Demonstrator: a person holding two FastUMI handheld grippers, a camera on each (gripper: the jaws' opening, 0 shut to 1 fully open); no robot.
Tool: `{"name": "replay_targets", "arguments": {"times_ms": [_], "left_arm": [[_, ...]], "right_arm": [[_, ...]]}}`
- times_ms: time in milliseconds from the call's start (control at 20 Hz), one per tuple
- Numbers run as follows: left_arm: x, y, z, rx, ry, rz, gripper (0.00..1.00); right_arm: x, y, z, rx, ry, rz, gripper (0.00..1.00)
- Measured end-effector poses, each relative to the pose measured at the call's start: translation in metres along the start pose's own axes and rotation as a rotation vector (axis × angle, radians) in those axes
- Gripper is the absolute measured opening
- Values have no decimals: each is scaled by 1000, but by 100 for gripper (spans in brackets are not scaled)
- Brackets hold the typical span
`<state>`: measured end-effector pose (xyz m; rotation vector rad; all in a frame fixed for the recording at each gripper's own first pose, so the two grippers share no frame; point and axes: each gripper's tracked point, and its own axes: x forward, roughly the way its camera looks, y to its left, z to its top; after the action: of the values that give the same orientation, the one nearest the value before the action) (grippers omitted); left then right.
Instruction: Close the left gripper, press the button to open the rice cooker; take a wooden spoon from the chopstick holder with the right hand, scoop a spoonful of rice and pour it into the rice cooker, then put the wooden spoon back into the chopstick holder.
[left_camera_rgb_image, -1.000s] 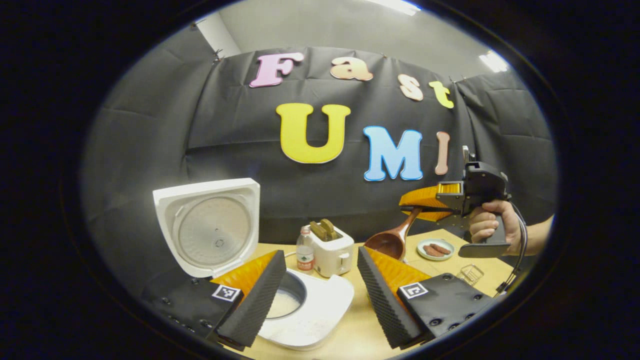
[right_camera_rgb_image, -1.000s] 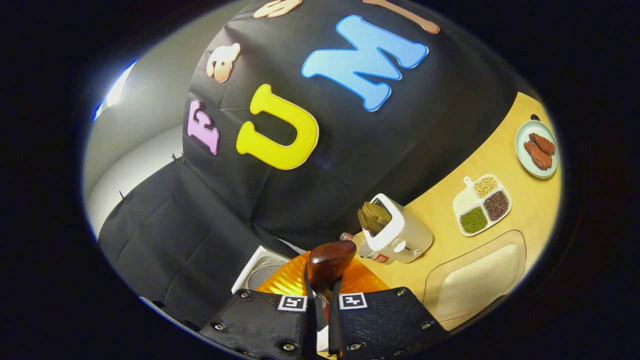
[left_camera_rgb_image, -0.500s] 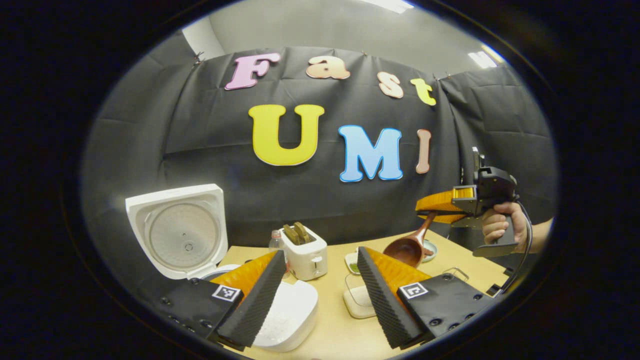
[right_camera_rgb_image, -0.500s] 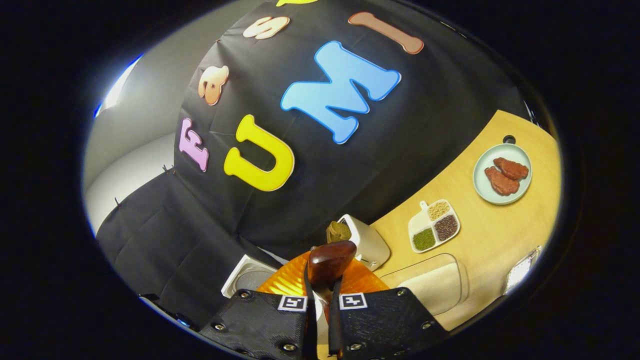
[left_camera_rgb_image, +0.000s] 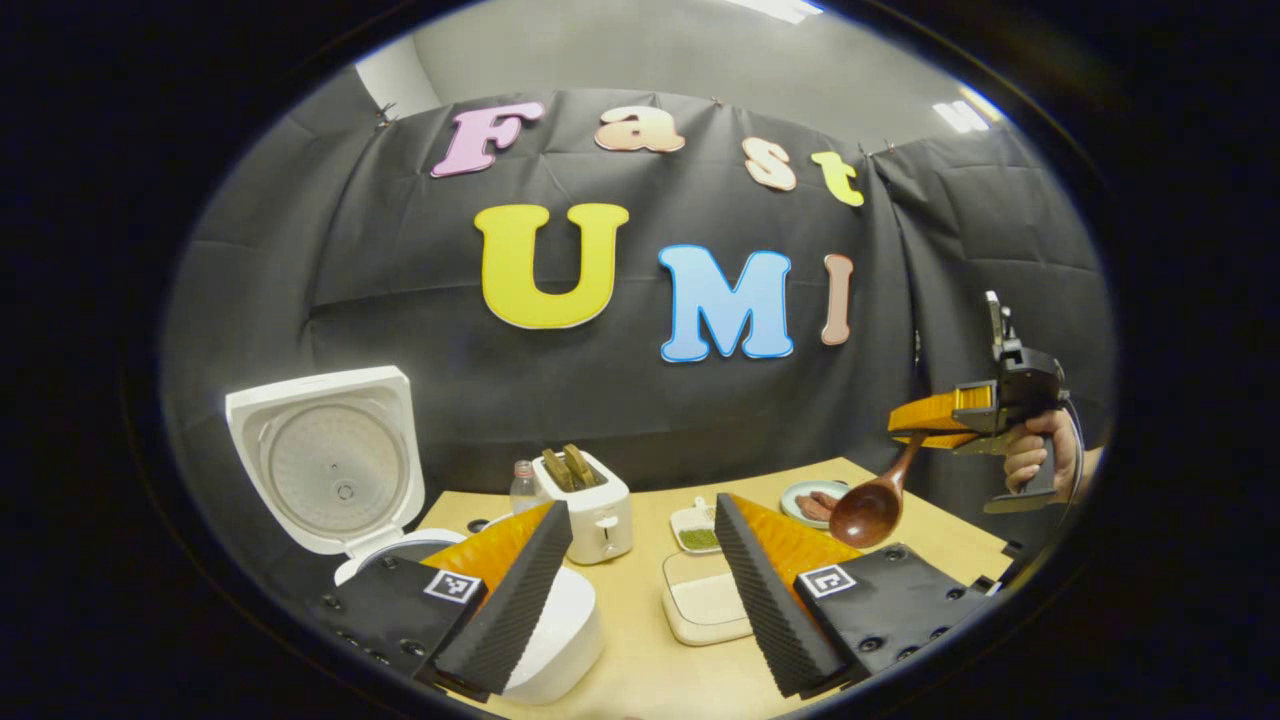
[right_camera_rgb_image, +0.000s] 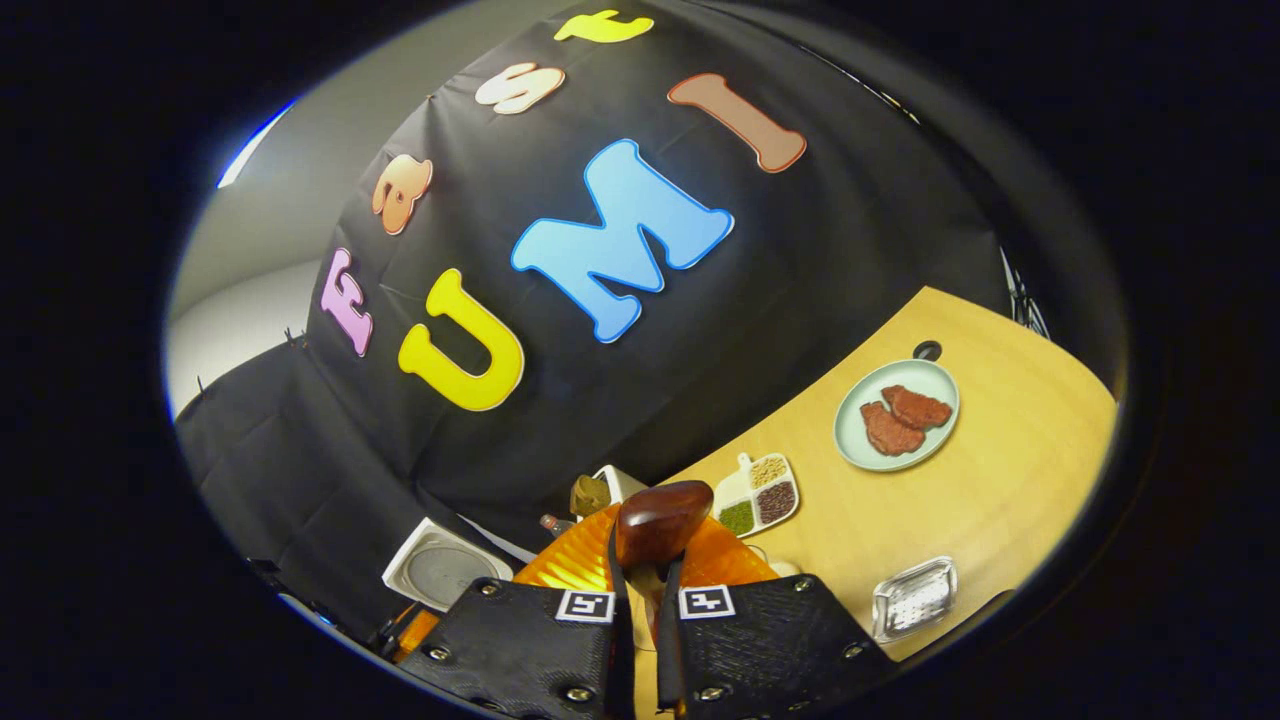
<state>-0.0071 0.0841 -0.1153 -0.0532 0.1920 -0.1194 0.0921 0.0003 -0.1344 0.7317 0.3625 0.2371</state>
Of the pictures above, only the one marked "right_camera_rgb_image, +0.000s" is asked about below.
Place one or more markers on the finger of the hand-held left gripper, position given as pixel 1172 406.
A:
pixel 415 630

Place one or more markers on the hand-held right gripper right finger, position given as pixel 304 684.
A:
pixel 670 670

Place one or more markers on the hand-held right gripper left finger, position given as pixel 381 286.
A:
pixel 620 660

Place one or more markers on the white rice cooker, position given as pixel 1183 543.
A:
pixel 445 570

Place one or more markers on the brown wooden spoon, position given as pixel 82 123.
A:
pixel 660 520

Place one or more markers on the clear chopstick holder tray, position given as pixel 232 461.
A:
pixel 915 598

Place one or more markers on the clear plastic water bottle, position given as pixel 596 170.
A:
pixel 557 525

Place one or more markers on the brown toast slice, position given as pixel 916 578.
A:
pixel 590 495

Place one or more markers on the white toaster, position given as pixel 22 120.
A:
pixel 625 485

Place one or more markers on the white divided bean dish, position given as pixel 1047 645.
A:
pixel 735 490

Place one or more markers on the red raw steak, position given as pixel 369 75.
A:
pixel 918 407
pixel 890 432

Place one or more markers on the pale green plate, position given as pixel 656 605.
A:
pixel 905 372

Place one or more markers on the black backdrop cloth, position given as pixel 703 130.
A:
pixel 800 250

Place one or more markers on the large ceiling light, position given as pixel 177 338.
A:
pixel 255 145

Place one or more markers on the black tripod stand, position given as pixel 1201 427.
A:
pixel 1025 300

